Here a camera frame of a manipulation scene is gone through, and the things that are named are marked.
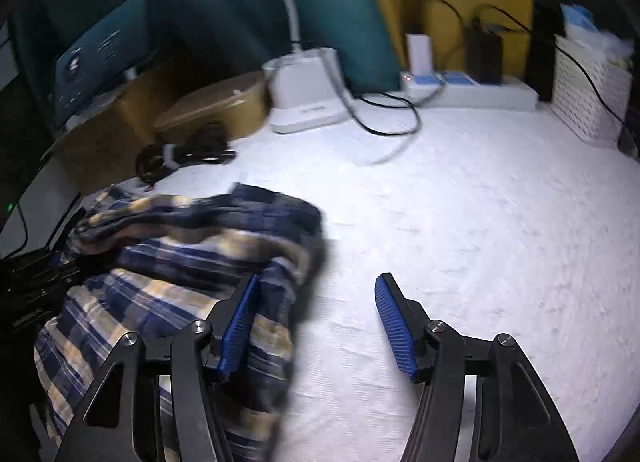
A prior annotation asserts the white charger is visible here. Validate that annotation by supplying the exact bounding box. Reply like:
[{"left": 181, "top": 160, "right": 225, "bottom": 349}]
[{"left": 405, "top": 33, "right": 435, "bottom": 77}]

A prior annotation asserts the white desk lamp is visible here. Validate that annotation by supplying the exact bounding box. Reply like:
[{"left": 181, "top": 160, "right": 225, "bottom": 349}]
[{"left": 250, "top": 0, "right": 351, "bottom": 135}]

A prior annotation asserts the dark window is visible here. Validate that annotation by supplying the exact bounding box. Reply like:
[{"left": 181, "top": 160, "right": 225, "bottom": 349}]
[{"left": 525, "top": 0, "right": 640, "bottom": 103}]

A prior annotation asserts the blue plastic pack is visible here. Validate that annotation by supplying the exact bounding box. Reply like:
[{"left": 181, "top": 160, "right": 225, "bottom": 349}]
[{"left": 560, "top": 3, "right": 636, "bottom": 68}]

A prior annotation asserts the blue yellow plaid shirt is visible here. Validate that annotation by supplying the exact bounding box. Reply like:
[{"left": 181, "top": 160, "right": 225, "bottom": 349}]
[{"left": 32, "top": 182, "right": 328, "bottom": 462}]

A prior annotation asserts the teal curtain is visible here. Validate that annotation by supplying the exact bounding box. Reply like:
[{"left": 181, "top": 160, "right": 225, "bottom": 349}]
[{"left": 10, "top": 0, "right": 401, "bottom": 93}]

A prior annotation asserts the white perforated basket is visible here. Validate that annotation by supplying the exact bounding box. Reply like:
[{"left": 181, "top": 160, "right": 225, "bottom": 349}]
[{"left": 552, "top": 34, "right": 633, "bottom": 143}]

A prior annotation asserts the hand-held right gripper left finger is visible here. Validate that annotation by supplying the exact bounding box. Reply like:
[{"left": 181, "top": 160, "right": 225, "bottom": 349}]
[{"left": 54, "top": 273, "right": 261, "bottom": 462}]

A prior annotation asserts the black charger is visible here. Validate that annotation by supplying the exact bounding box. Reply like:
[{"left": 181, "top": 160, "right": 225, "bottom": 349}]
[{"left": 466, "top": 24, "right": 503, "bottom": 84}]

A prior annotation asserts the round wooden box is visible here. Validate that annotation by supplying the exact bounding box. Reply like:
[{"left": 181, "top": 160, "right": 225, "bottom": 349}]
[{"left": 154, "top": 71, "right": 273, "bottom": 143}]

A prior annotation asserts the coiled black cable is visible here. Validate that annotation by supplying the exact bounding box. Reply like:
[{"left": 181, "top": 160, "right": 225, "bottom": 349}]
[{"left": 136, "top": 122, "right": 237, "bottom": 185}]

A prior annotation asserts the tablet with lit screen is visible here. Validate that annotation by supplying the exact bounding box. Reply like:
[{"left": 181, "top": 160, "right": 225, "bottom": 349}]
[{"left": 52, "top": 0, "right": 151, "bottom": 125}]

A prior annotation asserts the cardboard box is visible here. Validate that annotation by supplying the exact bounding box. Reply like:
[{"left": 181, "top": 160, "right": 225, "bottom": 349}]
[{"left": 42, "top": 49, "right": 201, "bottom": 193}]

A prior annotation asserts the white power strip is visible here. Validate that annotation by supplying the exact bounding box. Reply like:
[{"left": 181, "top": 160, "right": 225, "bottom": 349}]
[{"left": 400, "top": 71, "right": 540, "bottom": 112}]

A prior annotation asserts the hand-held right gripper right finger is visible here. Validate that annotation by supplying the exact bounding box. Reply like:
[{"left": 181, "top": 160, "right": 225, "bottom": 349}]
[{"left": 375, "top": 272, "right": 581, "bottom": 462}]

